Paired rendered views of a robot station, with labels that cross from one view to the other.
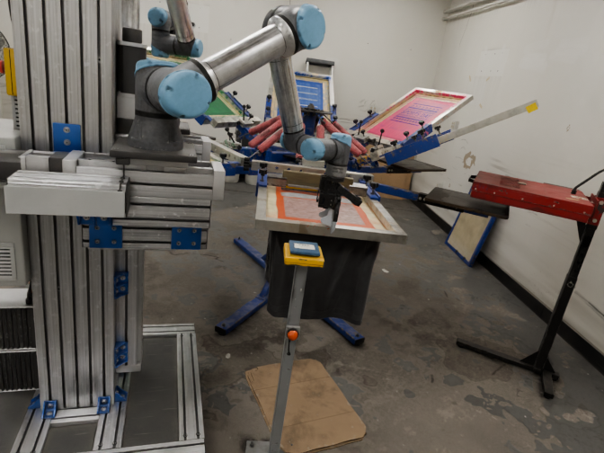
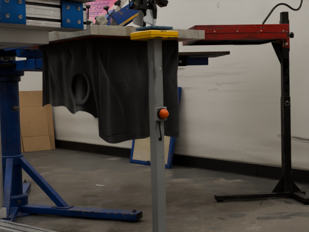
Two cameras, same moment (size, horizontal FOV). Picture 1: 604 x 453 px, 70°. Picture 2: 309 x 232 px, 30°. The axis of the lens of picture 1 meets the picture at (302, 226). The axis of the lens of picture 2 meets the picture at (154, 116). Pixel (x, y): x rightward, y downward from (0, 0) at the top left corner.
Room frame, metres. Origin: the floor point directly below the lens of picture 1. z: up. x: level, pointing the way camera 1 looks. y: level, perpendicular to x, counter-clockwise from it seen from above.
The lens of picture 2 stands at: (-0.50, 1.09, 0.75)
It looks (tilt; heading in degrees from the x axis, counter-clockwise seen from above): 3 degrees down; 329
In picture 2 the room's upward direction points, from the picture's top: 2 degrees counter-clockwise
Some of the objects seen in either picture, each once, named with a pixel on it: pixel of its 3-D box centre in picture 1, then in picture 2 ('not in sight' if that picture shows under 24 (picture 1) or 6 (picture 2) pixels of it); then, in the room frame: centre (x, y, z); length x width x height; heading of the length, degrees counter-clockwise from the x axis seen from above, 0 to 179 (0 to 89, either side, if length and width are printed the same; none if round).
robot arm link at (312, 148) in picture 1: (315, 148); not in sight; (1.49, -0.01, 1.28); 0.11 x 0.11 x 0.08; 42
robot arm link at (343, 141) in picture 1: (339, 149); not in sight; (1.54, -0.09, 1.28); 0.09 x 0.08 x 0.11; 132
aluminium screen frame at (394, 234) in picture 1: (320, 202); (100, 39); (1.92, -0.07, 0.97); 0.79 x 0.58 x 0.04; 7
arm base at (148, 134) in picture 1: (156, 128); not in sight; (1.23, 0.45, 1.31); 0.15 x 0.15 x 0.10
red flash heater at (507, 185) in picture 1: (530, 194); (234, 35); (2.41, -1.25, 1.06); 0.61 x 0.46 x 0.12; 67
